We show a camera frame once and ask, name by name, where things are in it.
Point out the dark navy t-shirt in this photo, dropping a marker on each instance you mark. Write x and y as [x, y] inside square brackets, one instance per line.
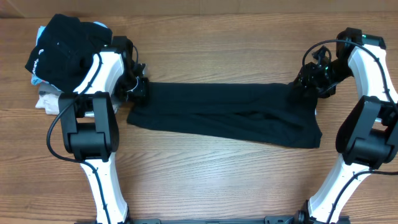
[274, 113]

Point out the cream folded garment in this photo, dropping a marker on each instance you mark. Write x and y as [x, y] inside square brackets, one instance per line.
[48, 102]

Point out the black folded garment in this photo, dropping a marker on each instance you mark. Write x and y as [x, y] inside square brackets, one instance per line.
[62, 53]

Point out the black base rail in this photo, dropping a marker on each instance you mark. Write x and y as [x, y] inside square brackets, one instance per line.
[266, 220]

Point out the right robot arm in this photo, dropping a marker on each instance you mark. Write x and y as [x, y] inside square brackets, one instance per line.
[368, 137]

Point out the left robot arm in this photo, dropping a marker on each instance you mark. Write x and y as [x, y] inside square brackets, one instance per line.
[89, 127]

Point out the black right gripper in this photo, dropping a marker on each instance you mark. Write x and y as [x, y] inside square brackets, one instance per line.
[307, 73]

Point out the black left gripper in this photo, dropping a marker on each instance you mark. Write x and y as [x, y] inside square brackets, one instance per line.
[138, 94]

